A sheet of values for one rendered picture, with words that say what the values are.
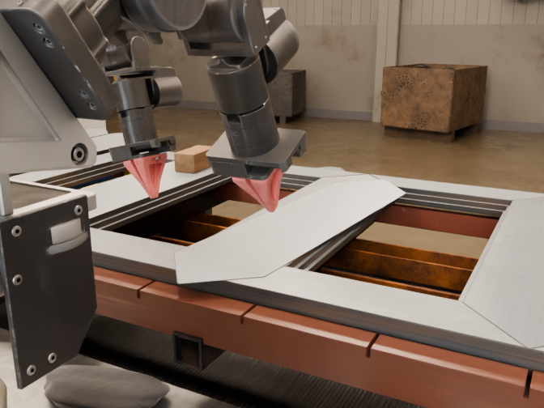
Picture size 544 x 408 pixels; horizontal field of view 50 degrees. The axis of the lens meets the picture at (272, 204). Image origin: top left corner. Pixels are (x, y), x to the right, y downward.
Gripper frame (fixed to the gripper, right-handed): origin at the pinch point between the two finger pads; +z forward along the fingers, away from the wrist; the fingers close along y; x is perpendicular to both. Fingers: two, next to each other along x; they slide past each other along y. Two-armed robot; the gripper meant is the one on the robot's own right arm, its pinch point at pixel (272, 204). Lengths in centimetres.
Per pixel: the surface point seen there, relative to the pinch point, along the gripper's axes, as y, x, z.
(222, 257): 15.8, -5.2, 18.0
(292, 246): 8.1, -14.0, 22.3
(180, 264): 19.9, -0.1, 15.5
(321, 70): 314, -657, 344
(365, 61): 248, -663, 331
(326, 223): 8.0, -27.1, 28.6
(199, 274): 15.1, 1.5, 14.8
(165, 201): 49, -30, 32
